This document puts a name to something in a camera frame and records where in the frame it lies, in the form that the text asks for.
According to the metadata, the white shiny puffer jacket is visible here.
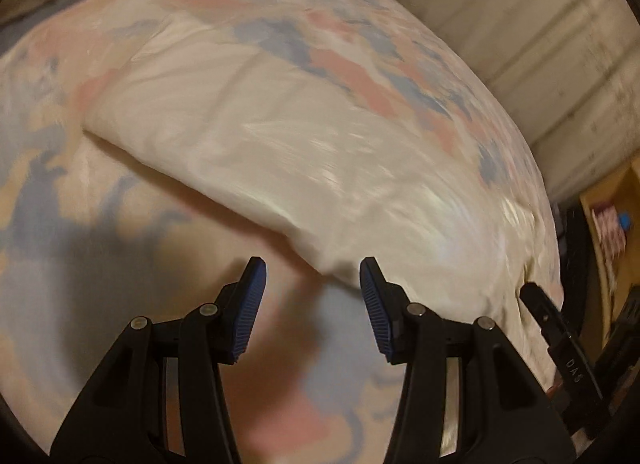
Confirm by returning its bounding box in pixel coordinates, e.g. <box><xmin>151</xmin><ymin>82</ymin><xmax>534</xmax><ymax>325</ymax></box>
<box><xmin>85</xmin><ymin>16</ymin><xmax>562</xmax><ymax>385</ymax></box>

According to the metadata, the pink drawer organizer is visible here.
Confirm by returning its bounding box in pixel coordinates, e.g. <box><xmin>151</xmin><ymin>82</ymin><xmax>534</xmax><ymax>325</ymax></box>
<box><xmin>591</xmin><ymin>206</ymin><xmax>626</xmax><ymax>261</ymax></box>

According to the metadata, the small blue toy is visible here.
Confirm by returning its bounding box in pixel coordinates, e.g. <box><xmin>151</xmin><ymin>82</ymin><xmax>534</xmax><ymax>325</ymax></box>
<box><xmin>618</xmin><ymin>213</ymin><xmax>631</xmax><ymax>231</ymax></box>

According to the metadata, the wooden shelf desk unit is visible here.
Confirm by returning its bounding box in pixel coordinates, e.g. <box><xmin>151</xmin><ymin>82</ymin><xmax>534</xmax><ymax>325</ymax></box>
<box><xmin>562</xmin><ymin>157</ymin><xmax>639</xmax><ymax>354</ymax></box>

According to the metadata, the pastel cat-pattern bed blanket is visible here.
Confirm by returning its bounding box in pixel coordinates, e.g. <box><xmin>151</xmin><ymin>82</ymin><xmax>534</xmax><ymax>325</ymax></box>
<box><xmin>1</xmin><ymin>0</ymin><xmax>516</xmax><ymax>463</ymax></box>

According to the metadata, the beige leaf-pattern curtain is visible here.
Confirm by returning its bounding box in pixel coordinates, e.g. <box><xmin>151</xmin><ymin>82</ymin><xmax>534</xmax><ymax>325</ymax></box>
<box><xmin>397</xmin><ymin>0</ymin><xmax>639</xmax><ymax>202</ymax></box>

